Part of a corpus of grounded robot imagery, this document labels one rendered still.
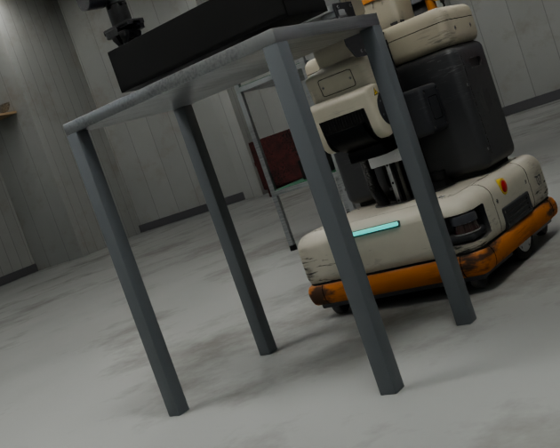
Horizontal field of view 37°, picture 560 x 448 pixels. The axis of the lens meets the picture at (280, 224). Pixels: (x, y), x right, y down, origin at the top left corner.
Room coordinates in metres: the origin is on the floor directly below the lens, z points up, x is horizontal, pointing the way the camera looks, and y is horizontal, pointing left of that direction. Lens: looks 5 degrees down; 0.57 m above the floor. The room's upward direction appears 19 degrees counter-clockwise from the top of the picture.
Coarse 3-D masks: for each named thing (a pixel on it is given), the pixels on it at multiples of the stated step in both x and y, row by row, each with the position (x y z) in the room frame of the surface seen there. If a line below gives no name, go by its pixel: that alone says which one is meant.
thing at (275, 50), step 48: (240, 48) 1.79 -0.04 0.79; (288, 48) 1.76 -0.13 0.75; (384, 48) 2.07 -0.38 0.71; (144, 96) 1.98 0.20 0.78; (192, 96) 2.27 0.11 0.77; (288, 96) 1.74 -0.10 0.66; (384, 96) 2.07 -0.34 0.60; (192, 144) 2.47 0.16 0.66; (96, 192) 2.14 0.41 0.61; (336, 192) 1.76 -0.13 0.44; (432, 192) 2.07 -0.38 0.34; (336, 240) 1.74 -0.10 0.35; (432, 240) 2.07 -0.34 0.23; (144, 288) 2.17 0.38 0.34; (240, 288) 2.48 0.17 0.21; (144, 336) 2.15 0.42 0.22; (384, 336) 1.75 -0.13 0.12; (384, 384) 1.75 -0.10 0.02
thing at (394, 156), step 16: (416, 96) 2.50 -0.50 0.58; (432, 96) 2.54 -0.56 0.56; (352, 112) 2.49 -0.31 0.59; (416, 112) 2.51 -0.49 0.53; (432, 112) 2.51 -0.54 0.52; (336, 128) 2.53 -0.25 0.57; (352, 128) 2.48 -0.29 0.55; (368, 128) 2.48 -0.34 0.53; (416, 128) 2.52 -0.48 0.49; (432, 128) 2.49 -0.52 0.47; (336, 144) 2.54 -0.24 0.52; (352, 144) 2.53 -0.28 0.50; (368, 144) 2.53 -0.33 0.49; (384, 144) 2.53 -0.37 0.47; (352, 160) 2.59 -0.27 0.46; (368, 160) 2.71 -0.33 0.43; (384, 160) 2.68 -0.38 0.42; (400, 160) 2.65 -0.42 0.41
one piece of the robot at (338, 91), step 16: (352, 0) 2.57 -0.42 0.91; (336, 48) 2.54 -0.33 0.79; (320, 64) 2.59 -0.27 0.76; (336, 64) 2.55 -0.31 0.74; (352, 64) 2.49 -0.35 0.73; (368, 64) 2.48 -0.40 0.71; (320, 80) 2.56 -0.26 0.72; (336, 80) 2.53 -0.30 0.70; (352, 80) 2.50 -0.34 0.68; (368, 80) 2.48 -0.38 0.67; (320, 96) 2.58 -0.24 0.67; (336, 96) 2.55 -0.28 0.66; (352, 96) 2.47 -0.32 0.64; (368, 96) 2.44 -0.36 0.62; (320, 112) 2.54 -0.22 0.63; (336, 112) 2.51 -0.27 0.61; (368, 112) 2.45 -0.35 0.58; (384, 112) 2.48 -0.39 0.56; (320, 128) 2.56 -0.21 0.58; (384, 128) 2.46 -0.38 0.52
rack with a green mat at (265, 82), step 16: (304, 64) 4.47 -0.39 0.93; (256, 80) 4.62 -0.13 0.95; (272, 80) 4.63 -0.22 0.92; (304, 80) 5.44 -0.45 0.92; (240, 96) 4.68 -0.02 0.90; (256, 144) 4.68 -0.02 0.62; (336, 176) 4.49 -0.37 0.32; (272, 192) 4.69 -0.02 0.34; (352, 208) 4.48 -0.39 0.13; (288, 224) 4.70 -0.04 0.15; (288, 240) 4.69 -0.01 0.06
